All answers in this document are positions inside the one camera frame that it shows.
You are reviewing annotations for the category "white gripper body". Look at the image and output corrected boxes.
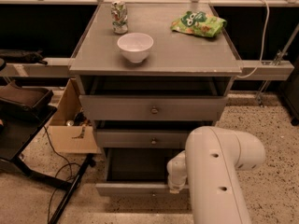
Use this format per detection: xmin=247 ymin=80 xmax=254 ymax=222
xmin=166 ymin=151 xmax=187 ymax=190

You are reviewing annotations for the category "grey bottom drawer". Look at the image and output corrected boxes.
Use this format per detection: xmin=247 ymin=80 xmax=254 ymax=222
xmin=96 ymin=148 xmax=188 ymax=196

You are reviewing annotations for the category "grey drawer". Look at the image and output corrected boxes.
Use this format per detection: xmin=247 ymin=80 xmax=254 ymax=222
xmin=93 ymin=130 xmax=189 ymax=148
xmin=79 ymin=95 xmax=227 ymax=121
xmin=96 ymin=148 xmax=188 ymax=196

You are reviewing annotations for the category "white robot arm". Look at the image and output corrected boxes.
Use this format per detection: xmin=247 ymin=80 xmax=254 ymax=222
xmin=167 ymin=126 xmax=265 ymax=224

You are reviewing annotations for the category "grey middle drawer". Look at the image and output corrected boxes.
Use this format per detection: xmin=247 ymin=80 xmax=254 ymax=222
xmin=93 ymin=130 xmax=189 ymax=148

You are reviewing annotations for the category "grey drawer cabinet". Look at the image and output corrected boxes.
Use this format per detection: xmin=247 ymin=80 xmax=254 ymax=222
xmin=68 ymin=2 xmax=243 ymax=173

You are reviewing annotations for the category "grey top drawer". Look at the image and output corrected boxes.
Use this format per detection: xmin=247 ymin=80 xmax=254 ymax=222
xmin=79 ymin=95 xmax=227 ymax=121

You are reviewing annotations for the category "cardboard box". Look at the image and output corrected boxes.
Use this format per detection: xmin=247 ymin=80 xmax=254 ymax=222
xmin=48 ymin=78 xmax=100 ymax=154

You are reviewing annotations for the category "white bowl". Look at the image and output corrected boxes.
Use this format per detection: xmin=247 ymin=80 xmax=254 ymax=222
xmin=117 ymin=33 xmax=154 ymax=63

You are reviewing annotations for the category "green snack bag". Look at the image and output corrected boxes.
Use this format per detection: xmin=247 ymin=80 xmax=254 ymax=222
xmin=170 ymin=11 xmax=227 ymax=38

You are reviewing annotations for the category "black stand with tray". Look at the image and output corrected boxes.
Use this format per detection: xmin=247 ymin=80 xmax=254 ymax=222
xmin=0 ymin=58 xmax=96 ymax=224

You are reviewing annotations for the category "green patterned soda can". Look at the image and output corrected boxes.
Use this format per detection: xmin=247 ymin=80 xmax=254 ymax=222
xmin=111 ymin=1 xmax=128 ymax=35

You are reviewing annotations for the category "black floor cable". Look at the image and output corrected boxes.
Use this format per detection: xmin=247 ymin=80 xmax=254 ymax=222
xmin=42 ymin=124 xmax=82 ymax=224

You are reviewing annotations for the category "grey metal rail frame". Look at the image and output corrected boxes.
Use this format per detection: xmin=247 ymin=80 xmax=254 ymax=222
xmin=0 ymin=58 xmax=294 ymax=81

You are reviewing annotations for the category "white cable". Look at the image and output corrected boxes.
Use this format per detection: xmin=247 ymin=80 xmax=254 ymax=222
xmin=235 ymin=0 xmax=271 ymax=79

